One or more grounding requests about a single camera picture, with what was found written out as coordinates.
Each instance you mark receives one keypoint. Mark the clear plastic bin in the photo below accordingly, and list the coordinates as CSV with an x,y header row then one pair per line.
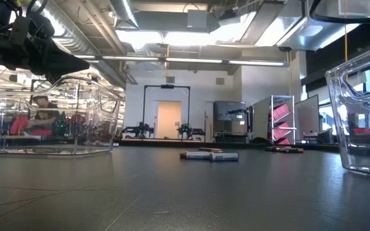
x,y
365,154
85,128

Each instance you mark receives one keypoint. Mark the white battery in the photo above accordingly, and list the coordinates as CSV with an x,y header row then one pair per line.
x,y
116,144
223,157
198,155

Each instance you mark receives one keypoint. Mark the background black robot arm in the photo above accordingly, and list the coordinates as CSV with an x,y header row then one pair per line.
x,y
189,131
140,130

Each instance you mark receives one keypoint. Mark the person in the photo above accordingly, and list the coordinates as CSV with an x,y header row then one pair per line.
x,y
45,115

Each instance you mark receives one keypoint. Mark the ceiling light tube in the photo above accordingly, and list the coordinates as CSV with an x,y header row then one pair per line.
x,y
194,60
256,63
130,58

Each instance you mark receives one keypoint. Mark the orange door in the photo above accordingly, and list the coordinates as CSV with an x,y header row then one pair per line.
x,y
169,120

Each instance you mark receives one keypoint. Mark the grey ceiling box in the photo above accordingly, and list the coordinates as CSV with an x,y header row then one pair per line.
x,y
198,19

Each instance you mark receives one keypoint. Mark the dark cabinet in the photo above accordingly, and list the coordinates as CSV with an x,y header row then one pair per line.
x,y
230,118

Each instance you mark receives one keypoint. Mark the black table mat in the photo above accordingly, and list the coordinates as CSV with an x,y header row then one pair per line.
x,y
185,199

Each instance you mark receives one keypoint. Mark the white shelf rack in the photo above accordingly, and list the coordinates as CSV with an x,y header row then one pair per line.
x,y
262,118

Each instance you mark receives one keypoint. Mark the pink storage bin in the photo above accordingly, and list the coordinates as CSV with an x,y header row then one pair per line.
x,y
281,112
282,141
281,131

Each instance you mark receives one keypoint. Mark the whiteboard panel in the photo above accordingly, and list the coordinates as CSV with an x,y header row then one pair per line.
x,y
307,117

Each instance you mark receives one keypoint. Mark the red box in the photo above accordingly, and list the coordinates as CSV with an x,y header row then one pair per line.
x,y
362,131

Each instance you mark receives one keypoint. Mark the silver round air duct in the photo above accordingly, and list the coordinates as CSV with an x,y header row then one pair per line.
x,y
75,35

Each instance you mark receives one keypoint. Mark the black gantry frame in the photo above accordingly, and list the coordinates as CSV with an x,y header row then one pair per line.
x,y
166,86

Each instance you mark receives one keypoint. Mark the grey wall vent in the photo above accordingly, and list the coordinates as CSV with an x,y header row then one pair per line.
x,y
170,80
220,81

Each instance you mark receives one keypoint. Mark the silver rectangular air duct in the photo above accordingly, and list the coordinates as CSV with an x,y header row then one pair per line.
x,y
268,22

